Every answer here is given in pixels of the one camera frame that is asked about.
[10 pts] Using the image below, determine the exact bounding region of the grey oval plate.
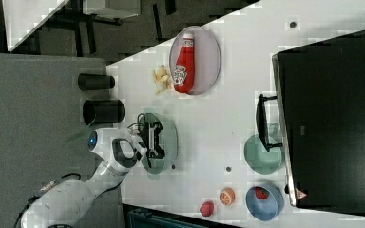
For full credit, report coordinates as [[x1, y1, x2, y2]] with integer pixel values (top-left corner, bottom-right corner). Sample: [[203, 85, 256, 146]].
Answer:
[[169, 26, 221, 95]]

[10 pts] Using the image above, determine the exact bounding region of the red fruit in bowl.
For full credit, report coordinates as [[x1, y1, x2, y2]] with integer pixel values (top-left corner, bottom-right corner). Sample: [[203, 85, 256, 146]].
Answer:
[[255, 187, 269, 200]]

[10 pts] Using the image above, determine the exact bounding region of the green plastic strainer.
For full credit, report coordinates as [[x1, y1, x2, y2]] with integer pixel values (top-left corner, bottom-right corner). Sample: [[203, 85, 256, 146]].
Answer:
[[138, 113, 179, 175]]

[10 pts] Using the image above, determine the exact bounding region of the green bowl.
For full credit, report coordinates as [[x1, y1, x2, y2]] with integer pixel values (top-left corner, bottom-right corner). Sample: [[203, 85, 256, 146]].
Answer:
[[243, 135, 283, 175]]

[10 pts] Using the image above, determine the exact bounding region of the peeled banana toy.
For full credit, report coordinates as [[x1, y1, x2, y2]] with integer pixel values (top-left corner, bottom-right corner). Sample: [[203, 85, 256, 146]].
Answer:
[[152, 65, 171, 95]]

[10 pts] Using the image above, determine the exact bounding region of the large black cylinder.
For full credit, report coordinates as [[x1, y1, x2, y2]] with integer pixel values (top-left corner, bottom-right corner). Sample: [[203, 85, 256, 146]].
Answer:
[[82, 100, 125, 125]]

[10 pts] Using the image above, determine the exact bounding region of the orange slice toy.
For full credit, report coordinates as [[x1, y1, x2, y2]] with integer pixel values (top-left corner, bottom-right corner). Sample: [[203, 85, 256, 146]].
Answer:
[[219, 187, 235, 206]]

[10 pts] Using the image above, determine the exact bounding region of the small black cylinder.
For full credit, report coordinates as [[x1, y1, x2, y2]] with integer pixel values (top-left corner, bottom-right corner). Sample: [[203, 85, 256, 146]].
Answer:
[[78, 73, 115, 91]]

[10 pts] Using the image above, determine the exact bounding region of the red strawberry toy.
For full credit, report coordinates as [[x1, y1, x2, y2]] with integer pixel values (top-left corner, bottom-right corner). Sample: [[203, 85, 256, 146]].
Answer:
[[200, 201, 214, 217]]

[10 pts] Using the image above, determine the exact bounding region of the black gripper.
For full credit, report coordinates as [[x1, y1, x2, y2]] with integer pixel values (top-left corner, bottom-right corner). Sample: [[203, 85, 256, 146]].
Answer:
[[141, 122, 165, 159]]

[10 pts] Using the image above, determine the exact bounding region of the red ketchup bottle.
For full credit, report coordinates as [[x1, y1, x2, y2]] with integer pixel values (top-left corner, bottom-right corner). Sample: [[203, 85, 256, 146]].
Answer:
[[173, 33, 195, 93]]

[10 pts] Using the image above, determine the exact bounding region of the black toaster oven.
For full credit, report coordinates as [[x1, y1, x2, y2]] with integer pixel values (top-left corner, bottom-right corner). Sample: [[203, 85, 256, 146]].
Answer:
[[256, 29, 365, 216]]

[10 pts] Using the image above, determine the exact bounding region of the blue bowl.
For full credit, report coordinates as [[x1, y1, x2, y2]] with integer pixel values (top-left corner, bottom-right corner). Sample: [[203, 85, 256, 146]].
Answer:
[[245, 183, 284, 221]]

